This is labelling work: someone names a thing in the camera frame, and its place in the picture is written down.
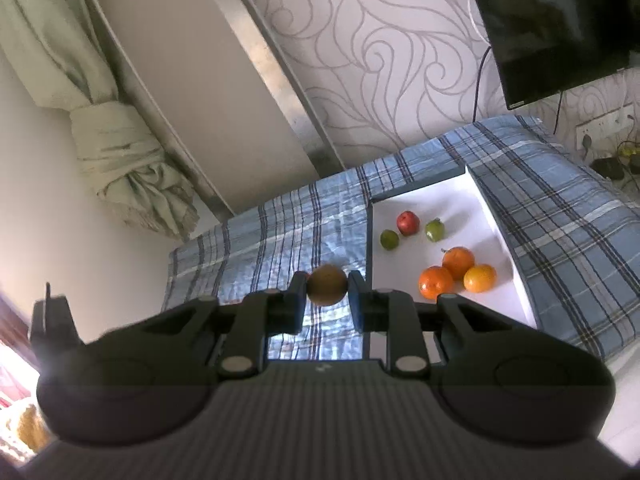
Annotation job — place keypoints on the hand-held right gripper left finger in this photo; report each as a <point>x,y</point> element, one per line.
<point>299,307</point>

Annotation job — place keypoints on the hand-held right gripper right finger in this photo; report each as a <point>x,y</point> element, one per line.
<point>356,305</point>

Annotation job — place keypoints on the round brown fruit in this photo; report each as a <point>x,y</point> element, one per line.
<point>327,285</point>

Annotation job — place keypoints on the round green fruit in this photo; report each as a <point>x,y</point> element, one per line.
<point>389,239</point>

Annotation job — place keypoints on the orange with dark stem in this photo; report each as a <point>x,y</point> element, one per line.
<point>435,281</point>

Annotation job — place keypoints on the red apple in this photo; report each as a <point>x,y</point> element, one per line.
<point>407,222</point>

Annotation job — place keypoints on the green pear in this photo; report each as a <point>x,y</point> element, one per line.
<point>435,230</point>

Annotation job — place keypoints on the round orange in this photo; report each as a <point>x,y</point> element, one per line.
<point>458,262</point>

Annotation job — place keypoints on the yellow orange oval fruit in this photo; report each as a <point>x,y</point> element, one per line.
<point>480,278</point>

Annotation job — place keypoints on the white tray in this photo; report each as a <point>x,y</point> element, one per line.
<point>480,220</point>

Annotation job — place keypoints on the tied pale green curtain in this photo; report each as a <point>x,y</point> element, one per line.
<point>100,125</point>

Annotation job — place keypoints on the blue plaid blanket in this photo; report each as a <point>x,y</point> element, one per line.
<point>550,200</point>

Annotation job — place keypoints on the black power adapter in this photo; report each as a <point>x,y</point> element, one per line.
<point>607,167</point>

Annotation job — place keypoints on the black television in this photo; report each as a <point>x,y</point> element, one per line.
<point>545,20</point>

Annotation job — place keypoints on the white wall outlet panel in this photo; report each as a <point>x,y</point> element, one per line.
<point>607,122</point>

